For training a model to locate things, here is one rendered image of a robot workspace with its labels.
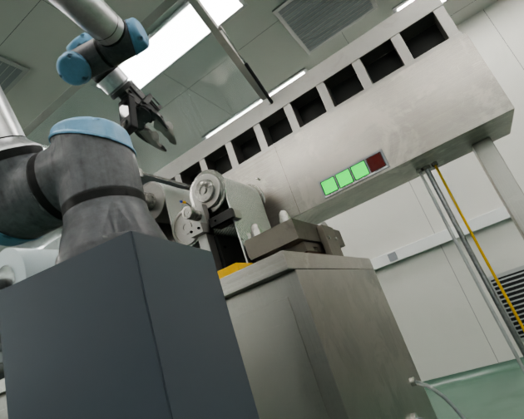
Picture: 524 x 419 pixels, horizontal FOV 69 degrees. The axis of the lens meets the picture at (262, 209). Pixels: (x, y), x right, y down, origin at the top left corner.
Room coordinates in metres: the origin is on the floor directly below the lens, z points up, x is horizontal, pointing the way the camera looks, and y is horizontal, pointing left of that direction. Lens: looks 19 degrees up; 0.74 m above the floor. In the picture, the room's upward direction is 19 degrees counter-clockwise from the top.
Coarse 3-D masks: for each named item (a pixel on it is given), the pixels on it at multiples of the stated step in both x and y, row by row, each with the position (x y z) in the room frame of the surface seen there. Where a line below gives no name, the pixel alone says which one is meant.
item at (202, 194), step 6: (204, 180) 1.13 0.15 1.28; (210, 180) 1.14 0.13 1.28; (198, 186) 1.14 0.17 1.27; (204, 186) 1.13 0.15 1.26; (210, 186) 1.12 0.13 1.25; (198, 192) 1.14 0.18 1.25; (204, 192) 1.13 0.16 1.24; (210, 192) 1.12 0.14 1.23; (198, 198) 1.14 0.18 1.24; (204, 198) 1.14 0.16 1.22; (210, 198) 1.13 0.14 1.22
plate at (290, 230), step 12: (276, 228) 1.03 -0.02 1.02; (288, 228) 1.01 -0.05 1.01; (300, 228) 1.04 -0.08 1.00; (312, 228) 1.12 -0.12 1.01; (252, 240) 1.06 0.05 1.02; (264, 240) 1.05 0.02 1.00; (276, 240) 1.03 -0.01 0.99; (288, 240) 1.02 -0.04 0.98; (300, 240) 1.04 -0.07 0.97; (312, 240) 1.09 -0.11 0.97; (252, 252) 1.07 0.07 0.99; (264, 252) 1.05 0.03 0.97
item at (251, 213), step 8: (232, 200) 1.15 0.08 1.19; (240, 200) 1.20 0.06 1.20; (240, 208) 1.18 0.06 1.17; (248, 208) 1.23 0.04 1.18; (256, 208) 1.29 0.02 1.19; (248, 216) 1.21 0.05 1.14; (256, 216) 1.27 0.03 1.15; (264, 216) 1.32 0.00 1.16; (240, 224) 1.15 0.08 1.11; (248, 224) 1.20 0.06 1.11; (264, 224) 1.30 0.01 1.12; (240, 232) 1.14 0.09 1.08; (248, 232) 1.18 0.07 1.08; (240, 240) 1.13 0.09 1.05
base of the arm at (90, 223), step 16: (96, 192) 0.45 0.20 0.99; (112, 192) 0.46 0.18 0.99; (128, 192) 0.48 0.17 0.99; (64, 208) 0.46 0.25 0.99; (80, 208) 0.45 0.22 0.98; (96, 208) 0.45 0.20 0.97; (112, 208) 0.46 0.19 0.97; (128, 208) 0.47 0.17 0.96; (144, 208) 0.50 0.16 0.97; (64, 224) 0.46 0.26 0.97; (80, 224) 0.44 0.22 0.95; (96, 224) 0.44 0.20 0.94; (112, 224) 0.46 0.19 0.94; (128, 224) 0.46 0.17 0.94; (144, 224) 0.47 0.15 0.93; (64, 240) 0.45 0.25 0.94; (80, 240) 0.44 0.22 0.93; (96, 240) 0.43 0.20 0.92; (64, 256) 0.44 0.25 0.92
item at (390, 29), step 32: (416, 0) 1.09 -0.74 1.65; (384, 32) 1.15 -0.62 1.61; (416, 32) 1.17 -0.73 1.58; (448, 32) 1.08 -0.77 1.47; (320, 64) 1.26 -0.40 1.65; (352, 64) 1.21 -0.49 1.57; (384, 64) 1.24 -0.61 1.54; (288, 96) 1.33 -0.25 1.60; (320, 96) 1.28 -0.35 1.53; (352, 96) 1.23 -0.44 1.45; (224, 128) 1.46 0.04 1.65; (256, 128) 1.40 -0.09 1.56; (288, 128) 1.42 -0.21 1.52; (192, 160) 1.55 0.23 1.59; (224, 160) 1.57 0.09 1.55
